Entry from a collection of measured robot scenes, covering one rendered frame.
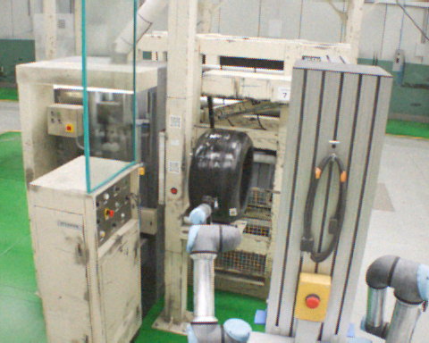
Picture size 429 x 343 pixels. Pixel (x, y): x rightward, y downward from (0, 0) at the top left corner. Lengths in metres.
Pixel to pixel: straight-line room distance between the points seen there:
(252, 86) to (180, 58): 0.50
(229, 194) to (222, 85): 0.73
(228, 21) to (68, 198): 9.71
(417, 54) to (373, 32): 1.18
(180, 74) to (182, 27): 0.27
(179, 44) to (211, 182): 0.82
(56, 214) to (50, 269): 0.36
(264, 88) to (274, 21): 8.69
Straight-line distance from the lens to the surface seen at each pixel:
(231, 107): 3.10
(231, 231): 1.98
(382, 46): 11.71
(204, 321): 1.92
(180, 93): 2.76
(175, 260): 3.15
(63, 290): 2.74
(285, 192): 1.24
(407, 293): 1.72
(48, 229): 2.58
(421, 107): 11.97
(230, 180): 2.60
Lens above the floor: 2.14
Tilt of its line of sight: 19 degrees down
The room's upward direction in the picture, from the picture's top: 3 degrees clockwise
